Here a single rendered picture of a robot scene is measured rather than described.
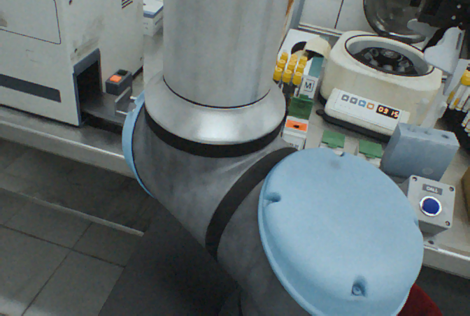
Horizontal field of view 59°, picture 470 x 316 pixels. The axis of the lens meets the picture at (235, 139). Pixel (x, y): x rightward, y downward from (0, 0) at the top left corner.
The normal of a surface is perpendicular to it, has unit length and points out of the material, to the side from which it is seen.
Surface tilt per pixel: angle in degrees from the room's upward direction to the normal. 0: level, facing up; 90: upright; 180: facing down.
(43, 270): 0
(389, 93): 90
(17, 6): 90
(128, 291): 4
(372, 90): 90
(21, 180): 0
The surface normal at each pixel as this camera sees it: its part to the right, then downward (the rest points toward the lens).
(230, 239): -0.65, 0.12
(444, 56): -0.05, 0.07
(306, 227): 0.20, -0.67
